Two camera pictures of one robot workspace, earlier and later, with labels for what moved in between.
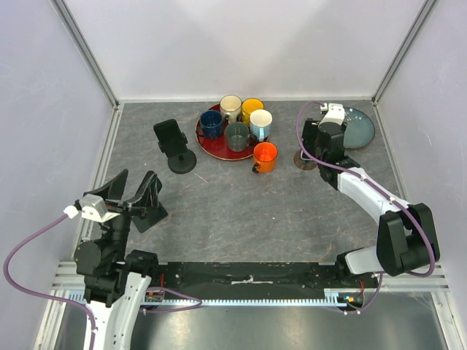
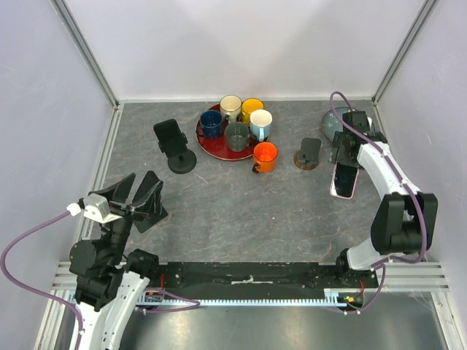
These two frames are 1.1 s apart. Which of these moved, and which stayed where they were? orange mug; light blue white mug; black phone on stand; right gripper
Moved: right gripper
Stayed: black phone on stand; orange mug; light blue white mug
